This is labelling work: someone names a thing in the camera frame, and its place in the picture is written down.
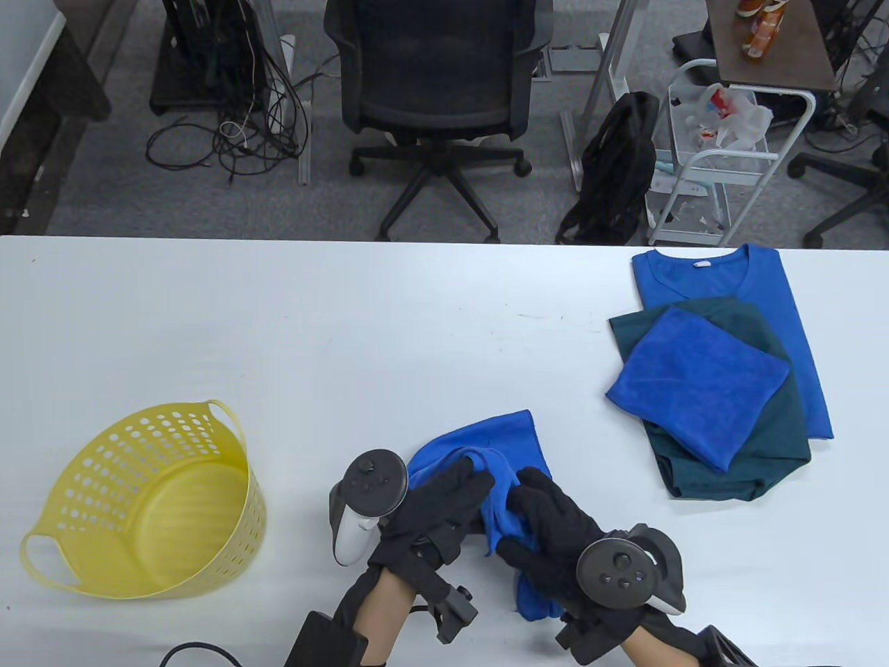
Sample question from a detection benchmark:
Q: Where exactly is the person's left forearm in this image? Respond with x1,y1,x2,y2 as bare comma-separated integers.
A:
354,573,417,667

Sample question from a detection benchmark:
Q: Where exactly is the black left forearm box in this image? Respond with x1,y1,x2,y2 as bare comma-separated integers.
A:
285,611,369,667

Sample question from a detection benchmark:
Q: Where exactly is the grey metal desk leg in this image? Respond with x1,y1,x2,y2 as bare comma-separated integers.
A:
274,0,313,186
560,0,638,192

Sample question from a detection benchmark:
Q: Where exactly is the black backpack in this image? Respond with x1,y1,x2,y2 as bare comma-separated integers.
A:
556,90,660,245

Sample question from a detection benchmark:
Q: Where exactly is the smooth blue clothes piece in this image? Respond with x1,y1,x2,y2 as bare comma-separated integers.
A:
406,410,567,623

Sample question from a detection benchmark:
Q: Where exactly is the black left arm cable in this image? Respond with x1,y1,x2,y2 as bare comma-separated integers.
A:
160,643,240,667

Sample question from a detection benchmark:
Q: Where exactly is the blue t-shirt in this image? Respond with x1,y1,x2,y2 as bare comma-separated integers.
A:
631,245,834,440

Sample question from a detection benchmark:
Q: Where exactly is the blue towel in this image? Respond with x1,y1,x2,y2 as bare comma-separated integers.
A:
606,307,791,473

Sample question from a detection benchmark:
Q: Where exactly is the person's right hand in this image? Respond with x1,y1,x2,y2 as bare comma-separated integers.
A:
497,467,685,650

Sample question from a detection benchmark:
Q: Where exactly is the black flat stand base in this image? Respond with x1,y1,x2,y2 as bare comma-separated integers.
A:
672,31,717,62

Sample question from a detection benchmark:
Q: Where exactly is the grey metal base plate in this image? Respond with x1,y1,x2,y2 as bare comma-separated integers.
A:
547,45,602,74

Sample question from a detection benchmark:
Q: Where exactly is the person's right forearm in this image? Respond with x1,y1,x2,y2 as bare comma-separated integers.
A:
618,625,702,667

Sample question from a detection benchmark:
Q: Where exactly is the black mesh office chair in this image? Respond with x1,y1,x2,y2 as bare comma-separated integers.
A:
325,0,554,244

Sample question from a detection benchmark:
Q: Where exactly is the black computer tower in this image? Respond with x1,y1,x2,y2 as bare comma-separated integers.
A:
149,0,273,116

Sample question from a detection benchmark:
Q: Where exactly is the white utility cart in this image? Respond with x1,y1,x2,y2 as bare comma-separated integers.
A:
645,59,817,247

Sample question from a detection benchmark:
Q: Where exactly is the black cable tangle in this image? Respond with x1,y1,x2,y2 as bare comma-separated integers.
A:
809,0,889,154

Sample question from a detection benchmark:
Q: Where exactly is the black swivel chair base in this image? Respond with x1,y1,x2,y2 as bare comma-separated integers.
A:
787,66,889,249

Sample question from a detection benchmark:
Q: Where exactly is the black floor cable bundle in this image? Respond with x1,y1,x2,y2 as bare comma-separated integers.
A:
146,42,315,188

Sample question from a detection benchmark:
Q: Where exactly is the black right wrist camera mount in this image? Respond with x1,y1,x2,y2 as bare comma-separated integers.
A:
556,611,643,664

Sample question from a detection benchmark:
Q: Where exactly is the yellow laundry basket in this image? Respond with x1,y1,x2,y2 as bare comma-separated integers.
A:
19,400,267,600

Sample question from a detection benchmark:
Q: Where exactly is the black right forearm sensor module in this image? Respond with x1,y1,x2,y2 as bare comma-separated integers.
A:
698,625,761,667

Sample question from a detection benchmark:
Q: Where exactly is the dark teal towel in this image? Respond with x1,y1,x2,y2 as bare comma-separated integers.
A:
608,297,812,502

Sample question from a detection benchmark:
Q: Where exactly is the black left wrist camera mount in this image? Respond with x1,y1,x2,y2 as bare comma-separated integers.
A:
417,542,480,643

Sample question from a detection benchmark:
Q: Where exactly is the white plastic bag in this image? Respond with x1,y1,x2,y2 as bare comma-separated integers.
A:
669,82,774,151

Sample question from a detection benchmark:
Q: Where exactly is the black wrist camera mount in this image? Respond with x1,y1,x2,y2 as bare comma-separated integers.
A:
556,611,643,664
417,542,480,643

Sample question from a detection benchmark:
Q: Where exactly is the person's left hand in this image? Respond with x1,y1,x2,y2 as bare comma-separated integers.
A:
368,460,495,591

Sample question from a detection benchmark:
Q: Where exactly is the brown side table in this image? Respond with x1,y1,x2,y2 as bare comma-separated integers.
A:
706,0,838,92

